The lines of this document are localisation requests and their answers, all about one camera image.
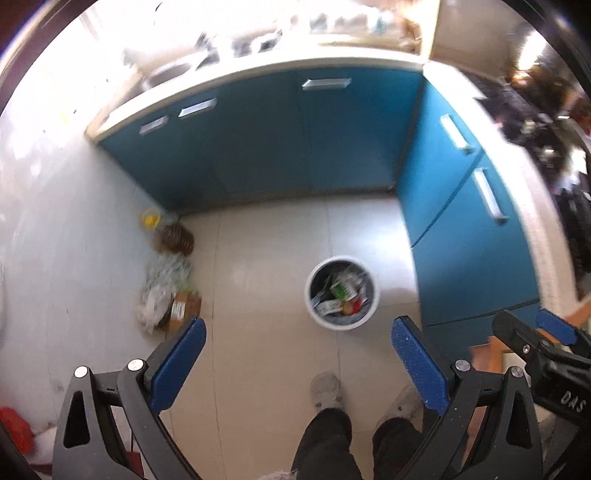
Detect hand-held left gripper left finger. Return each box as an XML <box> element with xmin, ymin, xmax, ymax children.
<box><xmin>53</xmin><ymin>318</ymin><xmax>207</xmax><ymax>480</ymax></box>

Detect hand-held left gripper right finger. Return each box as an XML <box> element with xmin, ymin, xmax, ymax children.
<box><xmin>391</xmin><ymin>316</ymin><xmax>543</xmax><ymax>480</ymax></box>

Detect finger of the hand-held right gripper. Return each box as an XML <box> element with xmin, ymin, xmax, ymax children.
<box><xmin>536</xmin><ymin>309</ymin><xmax>591</xmax><ymax>359</ymax></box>
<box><xmin>492</xmin><ymin>310</ymin><xmax>562</xmax><ymax>370</ymax></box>

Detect round trash bin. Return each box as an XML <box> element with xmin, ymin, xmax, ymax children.
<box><xmin>304</xmin><ymin>255</ymin><xmax>382</xmax><ymax>332</ymax></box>

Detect green medicine sachet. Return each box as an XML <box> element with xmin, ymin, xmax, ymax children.
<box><xmin>329</xmin><ymin>276</ymin><xmax>360</xmax><ymax>302</ymax></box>

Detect wooden table leg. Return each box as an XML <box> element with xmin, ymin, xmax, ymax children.
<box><xmin>469</xmin><ymin>323</ymin><xmax>511</xmax><ymax>370</ymax></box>

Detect person's grey slipper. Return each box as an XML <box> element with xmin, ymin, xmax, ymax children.
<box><xmin>310</xmin><ymin>371</ymin><xmax>345</xmax><ymax>412</ymax></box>
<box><xmin>389</xmin><ymin>385</ymin><xmax>424</xmax><ymax>417</ymax></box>

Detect brown cardboard box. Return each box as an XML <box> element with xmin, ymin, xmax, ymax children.
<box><xmin>158</xmin><ymin>289</ymin><xmax>202</xmax><ymax>331</ymax></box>

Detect pile of clear plastic bags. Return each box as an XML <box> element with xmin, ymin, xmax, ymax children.
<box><xmin>135</xmin><ymin>255</ymin><xmax>193</xmax><ymax>332</ymax></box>

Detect person's legs in black trousers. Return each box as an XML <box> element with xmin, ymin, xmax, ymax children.
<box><xmin>292</xmin><ymin>407</ymin><xmax>431</xmax><ymax>480</ymax></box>

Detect oil bottle with yellow cap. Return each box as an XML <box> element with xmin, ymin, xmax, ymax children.
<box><xmin>141</xmin><ymin>208</ymin><xmax>195</xmax><ymax>256</ymax></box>

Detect red plastic item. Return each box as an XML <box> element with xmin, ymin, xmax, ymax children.
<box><xmin>0</xmin><ymin>405</ymin><xmax>36</xmax><ymax>459</ymax></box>

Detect black gas stove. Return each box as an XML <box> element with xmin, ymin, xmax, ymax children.
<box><xmin>480</xmin><ymin>28</ymin><xmax>591</xmax><ymax>197</ymax></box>

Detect blue kitchen cabinet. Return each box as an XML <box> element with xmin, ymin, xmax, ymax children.
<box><xmin>97</xmin><ymin>62</ymin><xmax>542</xmax><ymax>330</ymax></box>

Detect steel sink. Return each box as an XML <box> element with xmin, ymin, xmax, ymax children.
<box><xmin>137</xmin><ymin>52</ymin><xmax>223</xmax><ymax>94</ymax></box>

